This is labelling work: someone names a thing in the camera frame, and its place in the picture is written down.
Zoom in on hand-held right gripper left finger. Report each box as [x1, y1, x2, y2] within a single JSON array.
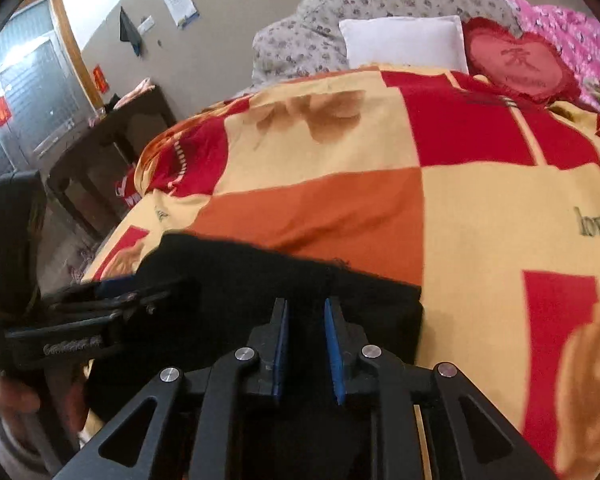
[[52, 297, 291, 480]]

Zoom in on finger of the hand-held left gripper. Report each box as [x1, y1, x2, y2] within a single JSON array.
[[47, 292, 201, 333], [42, 275, 181, 306]]

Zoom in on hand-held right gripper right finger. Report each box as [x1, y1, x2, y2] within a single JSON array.
[[322, 295, 558, 480]]

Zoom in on black pants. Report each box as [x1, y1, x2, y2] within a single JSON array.
[[82, 232, 425, 480]]

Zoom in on person's left hand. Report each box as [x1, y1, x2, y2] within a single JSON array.
[[0, 375, 42, 418]]

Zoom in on red printed bag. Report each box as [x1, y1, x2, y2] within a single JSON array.
[[114, 162, 143, 211]]

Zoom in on dark wooden table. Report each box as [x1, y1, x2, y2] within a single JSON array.
[[45, 84, 178, 241]]

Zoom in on red and yellow printed blanket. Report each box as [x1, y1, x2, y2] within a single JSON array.
[[80, 62, 600, 478]]

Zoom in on pink cloth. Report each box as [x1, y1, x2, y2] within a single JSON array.
[[114, 77, 156, 111]]

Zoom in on grey floral quilt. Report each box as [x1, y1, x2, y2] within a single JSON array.
[[251, 0, 523, 96]]

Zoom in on white pillow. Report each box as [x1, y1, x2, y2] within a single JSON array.
[[338, 15, 470, 75]]

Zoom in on red heart-shaped cushion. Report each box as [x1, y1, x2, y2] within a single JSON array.
[[462, 16, 583, 106]]

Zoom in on pink printed quilt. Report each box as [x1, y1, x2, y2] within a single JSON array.
[[490, 0, 600, 121]]

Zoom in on glass door with wooden frame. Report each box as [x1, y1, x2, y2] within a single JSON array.
[[0, 0, 106, 211]]

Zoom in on dark cloth hanging on wall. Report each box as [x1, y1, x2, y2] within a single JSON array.
[[119, 6, 143, 57]]

